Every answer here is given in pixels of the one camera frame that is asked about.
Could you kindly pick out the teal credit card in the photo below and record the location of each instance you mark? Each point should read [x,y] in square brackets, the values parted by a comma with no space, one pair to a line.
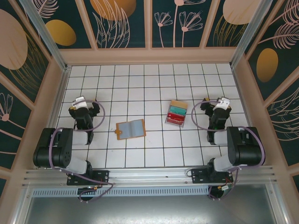
[177,108]
[177,113]

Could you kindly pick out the red credit card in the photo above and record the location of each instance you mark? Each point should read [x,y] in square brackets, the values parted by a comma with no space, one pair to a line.
[176,115]
[175,120]

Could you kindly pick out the orange leather card holder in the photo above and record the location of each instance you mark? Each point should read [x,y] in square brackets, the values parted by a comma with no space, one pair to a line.
[130,129]

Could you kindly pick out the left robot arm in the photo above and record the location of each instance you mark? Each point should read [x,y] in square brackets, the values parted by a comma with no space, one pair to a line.
[79,138]

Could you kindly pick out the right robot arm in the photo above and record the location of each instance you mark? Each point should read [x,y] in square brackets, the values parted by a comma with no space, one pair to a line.
[220,138]

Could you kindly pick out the clear plastic card box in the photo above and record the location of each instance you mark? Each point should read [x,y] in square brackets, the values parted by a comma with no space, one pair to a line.
[185,126]

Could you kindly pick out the grey metal sheet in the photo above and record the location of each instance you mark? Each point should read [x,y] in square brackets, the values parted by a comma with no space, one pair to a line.
[149,210]

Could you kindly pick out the aluminium side rail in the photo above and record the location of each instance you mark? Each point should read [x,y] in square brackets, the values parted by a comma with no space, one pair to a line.
[56,105]
[245,105]

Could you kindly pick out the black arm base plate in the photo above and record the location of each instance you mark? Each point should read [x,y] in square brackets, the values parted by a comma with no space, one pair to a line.
[102,177]
[198,176]

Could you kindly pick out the aluminium corner post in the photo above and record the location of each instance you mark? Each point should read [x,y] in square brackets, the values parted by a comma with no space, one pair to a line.
[248,35]
[50,42]

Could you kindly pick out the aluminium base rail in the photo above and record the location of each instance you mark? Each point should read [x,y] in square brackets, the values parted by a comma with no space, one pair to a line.
[149,176]

